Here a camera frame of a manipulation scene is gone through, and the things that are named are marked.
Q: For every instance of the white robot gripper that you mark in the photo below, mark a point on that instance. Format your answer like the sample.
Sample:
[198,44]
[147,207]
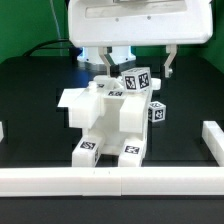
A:
[95,23]

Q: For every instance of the small white tagged cube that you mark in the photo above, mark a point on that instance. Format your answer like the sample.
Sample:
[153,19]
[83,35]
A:
[156,111]
[137,79]

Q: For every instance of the white chair seat part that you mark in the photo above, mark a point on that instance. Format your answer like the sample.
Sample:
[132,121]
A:
[126,116]

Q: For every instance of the white chair back frame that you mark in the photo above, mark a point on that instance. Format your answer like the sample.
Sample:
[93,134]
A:
[89,107]

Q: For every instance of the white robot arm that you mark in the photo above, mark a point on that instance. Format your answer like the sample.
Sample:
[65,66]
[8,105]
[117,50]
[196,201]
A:
[105,24]

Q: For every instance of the white marker base plate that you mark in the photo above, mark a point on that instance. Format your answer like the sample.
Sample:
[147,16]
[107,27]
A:
[68,98]

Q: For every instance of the white right obstacle wall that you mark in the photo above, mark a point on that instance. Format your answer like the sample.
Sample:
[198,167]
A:
[213,136]

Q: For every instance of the white obstacle wall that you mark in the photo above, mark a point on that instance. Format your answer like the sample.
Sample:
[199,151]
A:
[16,182]
[1,131]
[213,136]

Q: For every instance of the white front obstacle wall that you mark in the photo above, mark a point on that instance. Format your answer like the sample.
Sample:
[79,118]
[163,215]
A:
[16,182]

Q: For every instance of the white left obstacle wall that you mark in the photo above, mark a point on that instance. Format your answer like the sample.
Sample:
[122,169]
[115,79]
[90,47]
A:
[1,131]

